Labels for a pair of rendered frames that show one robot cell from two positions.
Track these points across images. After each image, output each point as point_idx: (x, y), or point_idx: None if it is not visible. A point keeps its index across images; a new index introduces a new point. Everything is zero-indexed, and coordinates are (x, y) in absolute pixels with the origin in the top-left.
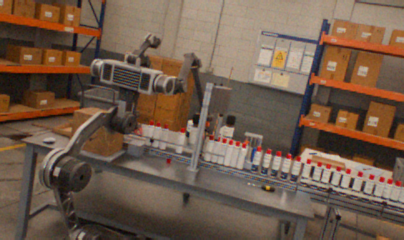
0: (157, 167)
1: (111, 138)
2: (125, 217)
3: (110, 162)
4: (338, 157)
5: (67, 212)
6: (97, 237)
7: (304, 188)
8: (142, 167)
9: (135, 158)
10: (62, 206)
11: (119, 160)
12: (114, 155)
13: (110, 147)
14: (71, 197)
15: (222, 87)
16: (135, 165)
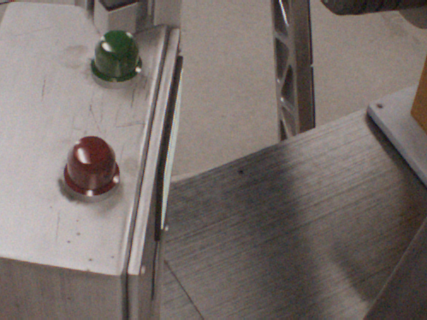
0: (238, 284)
1: None
2: None
3: (363, 113)
4: None
5: (283, 84)
6: None
7: None
8: (267, 207)
9: (391, 252)
10: (273, 34)
11: (385, 167)
12: (424, 154)
13: None
14: (290, 50)
15: None
16: (300, 192)
